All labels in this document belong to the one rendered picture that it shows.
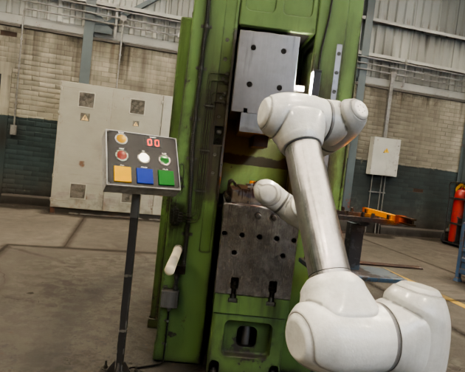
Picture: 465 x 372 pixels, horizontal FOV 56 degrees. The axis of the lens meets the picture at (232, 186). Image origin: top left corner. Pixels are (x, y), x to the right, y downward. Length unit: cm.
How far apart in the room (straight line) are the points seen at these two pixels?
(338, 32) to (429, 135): 770
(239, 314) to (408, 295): 129
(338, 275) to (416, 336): 21
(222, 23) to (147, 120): 507
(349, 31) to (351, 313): 180
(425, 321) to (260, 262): 122
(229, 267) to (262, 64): 101
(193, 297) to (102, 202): 510
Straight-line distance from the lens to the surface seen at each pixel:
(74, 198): 741
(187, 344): 252
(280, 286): 222
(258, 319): 227
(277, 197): 173
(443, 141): 1027
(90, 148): 735
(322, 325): 95
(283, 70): 224
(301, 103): 124
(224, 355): 233
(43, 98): 814
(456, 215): 940
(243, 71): 222
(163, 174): 202
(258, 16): 244
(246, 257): 217
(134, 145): 206
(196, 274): 239
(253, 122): 219
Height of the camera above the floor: 111
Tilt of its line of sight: 3 degrees down
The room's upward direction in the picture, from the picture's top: 6 degrees clockwise
